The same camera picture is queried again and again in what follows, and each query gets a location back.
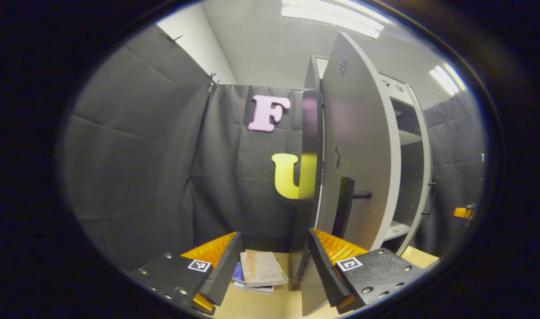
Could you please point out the black cloth clip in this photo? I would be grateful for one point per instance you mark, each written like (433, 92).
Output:
(176, 39)
(213, 81)

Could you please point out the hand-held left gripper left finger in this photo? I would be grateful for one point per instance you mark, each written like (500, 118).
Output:
(223, 270)

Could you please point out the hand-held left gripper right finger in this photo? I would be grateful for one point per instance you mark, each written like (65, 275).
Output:
(329, 274)

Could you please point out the beige cover book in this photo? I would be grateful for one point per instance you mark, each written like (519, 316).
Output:
(263, 268)

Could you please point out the white cabinet door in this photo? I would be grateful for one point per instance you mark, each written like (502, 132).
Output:
(427, 155)
(363, 133)

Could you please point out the white book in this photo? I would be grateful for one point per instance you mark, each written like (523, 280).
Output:
(254, 289)

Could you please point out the blue cover book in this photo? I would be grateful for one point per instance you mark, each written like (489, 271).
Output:
(238, 274)

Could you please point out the white cabinet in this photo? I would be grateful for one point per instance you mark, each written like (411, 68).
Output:
(309, 133)

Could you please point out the white cabinet shelf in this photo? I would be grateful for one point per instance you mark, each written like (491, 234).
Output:
(407, 138)
(396, 230)

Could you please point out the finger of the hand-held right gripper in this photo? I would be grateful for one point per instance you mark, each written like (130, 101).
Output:
(460, 212)

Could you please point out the ceiling light panel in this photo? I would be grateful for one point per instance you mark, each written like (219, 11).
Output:
(332, 17)
(447, 79)

